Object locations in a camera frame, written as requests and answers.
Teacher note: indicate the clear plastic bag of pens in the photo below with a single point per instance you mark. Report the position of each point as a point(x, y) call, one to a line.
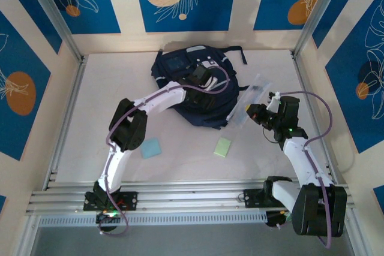
point(252, 94)

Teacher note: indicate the navy blue backpack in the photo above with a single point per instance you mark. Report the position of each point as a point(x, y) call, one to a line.
point(168, 79)

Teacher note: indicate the green sticky note pad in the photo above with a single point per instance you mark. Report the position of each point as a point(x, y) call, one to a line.
point(222, 147)

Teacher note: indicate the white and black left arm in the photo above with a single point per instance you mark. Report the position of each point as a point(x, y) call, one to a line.
point(129, 130)

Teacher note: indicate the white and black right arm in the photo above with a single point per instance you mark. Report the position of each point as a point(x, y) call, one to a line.
point(318, 211)

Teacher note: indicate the blue sticky note pad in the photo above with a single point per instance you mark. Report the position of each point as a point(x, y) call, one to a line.
point(151, 148)

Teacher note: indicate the black electronics module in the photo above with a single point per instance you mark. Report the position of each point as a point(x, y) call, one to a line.
point(274, 220)
point(105, 218)

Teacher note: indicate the aluminium side rail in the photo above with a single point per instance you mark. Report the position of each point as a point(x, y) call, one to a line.
point(75, 88)
point(310, 103)

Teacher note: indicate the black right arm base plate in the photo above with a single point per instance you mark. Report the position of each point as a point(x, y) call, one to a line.
point(253, 199)

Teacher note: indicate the long aluminium frame rail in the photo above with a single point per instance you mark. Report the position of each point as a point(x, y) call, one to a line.
point(192, 196)

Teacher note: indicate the aluminium frame post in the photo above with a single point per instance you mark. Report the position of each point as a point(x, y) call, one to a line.
point(52, 7)
point(321, 7)

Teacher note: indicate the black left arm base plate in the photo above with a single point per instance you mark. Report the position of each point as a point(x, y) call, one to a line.
point(129, 200)

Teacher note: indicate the aluminium frame leg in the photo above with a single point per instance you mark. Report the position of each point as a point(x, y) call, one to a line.
point(355, 238)
point(28, 238)

